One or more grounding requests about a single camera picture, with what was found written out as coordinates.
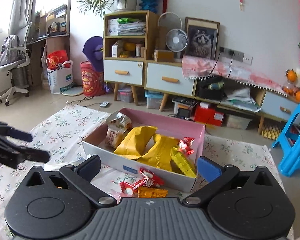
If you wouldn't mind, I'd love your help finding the yellow snack bag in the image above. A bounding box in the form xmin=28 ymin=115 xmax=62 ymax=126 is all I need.
xmin=137 ymin=134 xmax=179 ymax=172
xmin=114 ymin=126 xmax=157 ymax=160

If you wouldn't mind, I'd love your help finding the white pecan snack packet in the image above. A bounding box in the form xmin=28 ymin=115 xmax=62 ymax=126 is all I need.
xmin=106 ymin=111 xmax=133 ymax=131

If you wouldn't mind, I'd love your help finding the yellow transparent snack packet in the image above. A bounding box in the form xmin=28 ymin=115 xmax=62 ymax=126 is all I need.
xmin=170 ymin=146 xmax=197 ymax=178

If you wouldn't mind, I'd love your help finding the white office chair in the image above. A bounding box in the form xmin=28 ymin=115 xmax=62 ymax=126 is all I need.
xmin=0 ymin=20 xmax=32 ymax=107

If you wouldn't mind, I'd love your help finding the pink cardboard box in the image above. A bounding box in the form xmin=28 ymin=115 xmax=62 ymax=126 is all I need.
xmin=81 ymin=107 xmax=207 ymax=193

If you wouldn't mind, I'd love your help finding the red storage box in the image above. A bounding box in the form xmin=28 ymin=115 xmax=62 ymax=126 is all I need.
xmin=194 ymin=106 xmax=224 ymax=126

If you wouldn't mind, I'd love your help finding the red white candy packet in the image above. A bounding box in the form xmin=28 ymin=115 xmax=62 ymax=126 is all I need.
xmin=120 ymin=168 xmax=164 ymax=194

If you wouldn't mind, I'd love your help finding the orange snack packet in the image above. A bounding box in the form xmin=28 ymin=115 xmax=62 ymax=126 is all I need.
xmin=138 ymin=187 xmax=168 ymax=198

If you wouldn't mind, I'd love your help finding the white shopping bag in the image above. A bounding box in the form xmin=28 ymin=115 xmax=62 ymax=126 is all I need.
xmin=46 ymin=50 xmax=74 ymax=94

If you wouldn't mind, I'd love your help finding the blue plastic stool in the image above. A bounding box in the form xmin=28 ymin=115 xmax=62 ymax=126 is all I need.
xmin=272 ymin=103 xmax=300 ymax=177

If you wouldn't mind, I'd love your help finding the low wooden tv stand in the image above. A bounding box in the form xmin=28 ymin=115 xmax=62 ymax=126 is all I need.
xmin=193 ymin=76 xmax=300 ymax=135

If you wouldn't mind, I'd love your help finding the red printed bucket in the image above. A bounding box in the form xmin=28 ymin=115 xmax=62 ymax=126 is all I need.
xmin=80 ymin=61 xmax=106 ymax=97

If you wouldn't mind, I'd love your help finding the clear bin blue lid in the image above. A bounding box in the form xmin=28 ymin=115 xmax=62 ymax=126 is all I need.
xmin=145 ymin=90 xmax=163 ymax=109

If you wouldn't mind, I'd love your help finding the pink checkered cloth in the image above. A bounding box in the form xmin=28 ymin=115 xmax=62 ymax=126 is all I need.
xmin=181 ymin=56 xmax=287 ymax=97

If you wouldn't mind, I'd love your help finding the purple plush toy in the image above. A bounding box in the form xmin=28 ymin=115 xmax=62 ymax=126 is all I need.
xmin=83 ymin=36 xmax=104 ymax=74

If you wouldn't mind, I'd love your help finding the orange fruit upper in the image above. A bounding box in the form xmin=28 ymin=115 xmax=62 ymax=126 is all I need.
xmin=286 ymin=69 xmax=298 ymax=83

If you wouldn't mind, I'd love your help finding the wooden cabinet with drawers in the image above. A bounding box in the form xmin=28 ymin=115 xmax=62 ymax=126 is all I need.
xmin=103 ymin=11 xmax=196 ymax=111

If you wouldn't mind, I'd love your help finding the framed cat picture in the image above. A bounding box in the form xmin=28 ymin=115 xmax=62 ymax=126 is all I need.
xmin=185 ymin=17 xmax=220 ymax=60

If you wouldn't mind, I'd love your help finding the white desk fan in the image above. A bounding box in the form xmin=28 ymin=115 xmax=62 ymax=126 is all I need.
xmin=166 ymin=28 xmax=189 ymax=62

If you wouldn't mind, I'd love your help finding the white power adapter with cable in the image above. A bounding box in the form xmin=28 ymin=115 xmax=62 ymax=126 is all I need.
xmin=70 ymin=96 xmax=111 ymax=108

